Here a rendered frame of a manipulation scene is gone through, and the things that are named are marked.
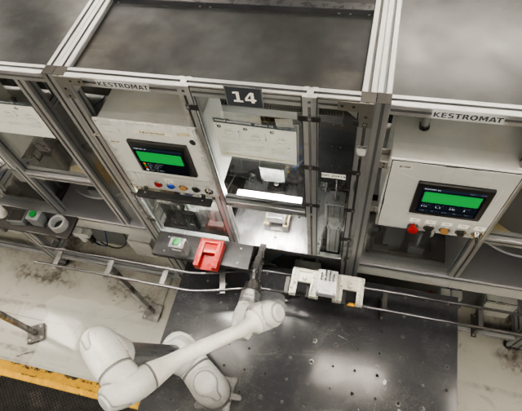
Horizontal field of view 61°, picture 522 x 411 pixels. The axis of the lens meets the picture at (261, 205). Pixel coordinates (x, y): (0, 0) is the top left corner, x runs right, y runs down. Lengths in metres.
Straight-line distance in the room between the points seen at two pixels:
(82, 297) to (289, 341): 1.77
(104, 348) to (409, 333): 1.49
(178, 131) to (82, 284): 2.19
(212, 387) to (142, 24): 1.53
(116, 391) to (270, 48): 1.26
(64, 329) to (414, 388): 2.39
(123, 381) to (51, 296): 2.13
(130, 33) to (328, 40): 0.73
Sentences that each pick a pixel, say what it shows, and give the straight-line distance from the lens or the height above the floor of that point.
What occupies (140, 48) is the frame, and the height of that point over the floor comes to 2.01.
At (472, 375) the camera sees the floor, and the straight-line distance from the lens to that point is 3.23.
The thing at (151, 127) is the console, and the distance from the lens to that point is 1.72.
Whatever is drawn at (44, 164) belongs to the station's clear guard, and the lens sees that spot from 2.41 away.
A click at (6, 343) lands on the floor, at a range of 3.79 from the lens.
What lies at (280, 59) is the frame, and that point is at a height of 2.01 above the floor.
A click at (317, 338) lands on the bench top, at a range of 2.42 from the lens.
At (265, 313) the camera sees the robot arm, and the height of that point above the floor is 1.34.
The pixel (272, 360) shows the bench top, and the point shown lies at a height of 0.68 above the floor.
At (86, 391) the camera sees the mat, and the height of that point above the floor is 0.01.
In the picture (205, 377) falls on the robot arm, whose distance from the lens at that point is 2.15.
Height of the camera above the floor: 3.02
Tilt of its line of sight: 58 degrees down
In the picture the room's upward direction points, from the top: 11 degrees counter-clockwise
